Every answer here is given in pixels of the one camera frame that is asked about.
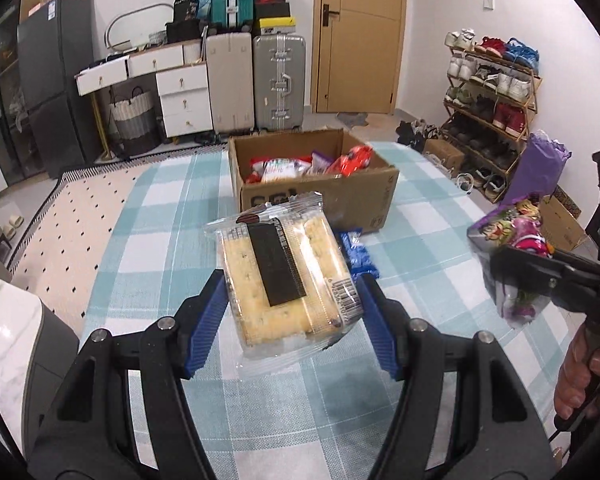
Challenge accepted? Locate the shoe rack with shoes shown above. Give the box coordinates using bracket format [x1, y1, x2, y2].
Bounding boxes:
[442, 27, 541, 201]

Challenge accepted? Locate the oval mirror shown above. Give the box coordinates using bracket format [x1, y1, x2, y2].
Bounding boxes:
[104, 2, 176, 53]

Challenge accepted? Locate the woven laundry basket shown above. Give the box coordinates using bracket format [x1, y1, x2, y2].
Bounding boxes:
[109, 87, 161, 156]

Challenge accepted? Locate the clear cracker packet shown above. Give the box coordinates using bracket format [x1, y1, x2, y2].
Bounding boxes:
[203, 191, 366, 368]

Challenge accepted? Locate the black stool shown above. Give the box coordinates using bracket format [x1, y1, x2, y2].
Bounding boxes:
[0, 222, 15, 268]

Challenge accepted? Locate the purple bag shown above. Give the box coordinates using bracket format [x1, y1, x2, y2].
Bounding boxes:
[500, 130, 572, 211]

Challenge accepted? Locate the brown cardboard box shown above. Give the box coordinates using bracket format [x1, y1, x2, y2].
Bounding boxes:
[227, 128, 400, 235]

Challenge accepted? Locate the blue snack packet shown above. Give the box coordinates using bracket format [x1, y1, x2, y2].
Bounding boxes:
[336, 229, 379, 281]

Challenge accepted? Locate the red noodle packet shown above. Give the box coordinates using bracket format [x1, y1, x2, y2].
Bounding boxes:
[330, 144, 373, 176]

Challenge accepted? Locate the black bag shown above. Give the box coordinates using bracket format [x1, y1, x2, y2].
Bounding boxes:
[166, 0, 213, 43]

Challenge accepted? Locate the white yellow shoebox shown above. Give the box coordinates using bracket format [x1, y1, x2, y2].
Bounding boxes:
[259, 17, 297, 36]

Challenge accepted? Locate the silver suitcase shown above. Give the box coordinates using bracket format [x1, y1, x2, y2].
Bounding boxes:
[252, 34, 307, 133]

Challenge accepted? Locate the teal checked tablecloth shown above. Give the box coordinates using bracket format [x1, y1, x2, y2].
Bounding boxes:
[77, 140, 581, 480]

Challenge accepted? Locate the white drawer cabinet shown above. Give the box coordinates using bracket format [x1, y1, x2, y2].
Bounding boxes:
[155, 65, 214, 139]

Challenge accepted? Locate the white desk with drawers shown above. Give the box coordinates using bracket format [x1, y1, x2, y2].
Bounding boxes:
[75, 42, 206, 98]

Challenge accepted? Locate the dotted beige rug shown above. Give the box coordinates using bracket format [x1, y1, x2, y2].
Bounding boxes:
[5, 150, 231, 321]

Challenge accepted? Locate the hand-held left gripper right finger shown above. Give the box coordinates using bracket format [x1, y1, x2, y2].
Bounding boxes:
[354, 274, 556, 480]

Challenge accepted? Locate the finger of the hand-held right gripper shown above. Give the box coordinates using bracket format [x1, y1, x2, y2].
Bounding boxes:
[489, 244, 600, 311]

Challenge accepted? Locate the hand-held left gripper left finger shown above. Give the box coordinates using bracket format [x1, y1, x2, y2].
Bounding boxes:
[27, 269, 229, 480]

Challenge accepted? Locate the person's right hand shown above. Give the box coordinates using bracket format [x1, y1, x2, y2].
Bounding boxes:
[554, 330, 600, 421]

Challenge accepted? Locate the white marble table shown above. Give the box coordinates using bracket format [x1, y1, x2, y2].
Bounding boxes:
[0, 270, 81, 411]

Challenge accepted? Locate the black fridge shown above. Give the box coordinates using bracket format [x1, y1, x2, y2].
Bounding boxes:
[16, 0, 106, 166]

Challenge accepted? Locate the pile of dark sandals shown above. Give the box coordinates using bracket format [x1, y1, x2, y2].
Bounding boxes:
[395, 119, 441, 153]

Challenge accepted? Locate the beige suitcase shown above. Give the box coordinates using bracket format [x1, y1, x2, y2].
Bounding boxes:
[205, 32, 256, 136]

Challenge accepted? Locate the small brown carton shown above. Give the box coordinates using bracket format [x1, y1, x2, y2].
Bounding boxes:
[535, 185, 588, 253]

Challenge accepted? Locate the dark glass cabinet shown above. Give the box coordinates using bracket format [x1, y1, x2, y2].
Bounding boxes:
[0, 7, 36, 193]

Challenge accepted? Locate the wooden door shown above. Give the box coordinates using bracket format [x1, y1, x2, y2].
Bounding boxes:
[313, 0, 407, 115]

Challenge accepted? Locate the white orange noodle snack packet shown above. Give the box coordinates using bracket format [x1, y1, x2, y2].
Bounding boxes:
[260, 157, 313, 183]

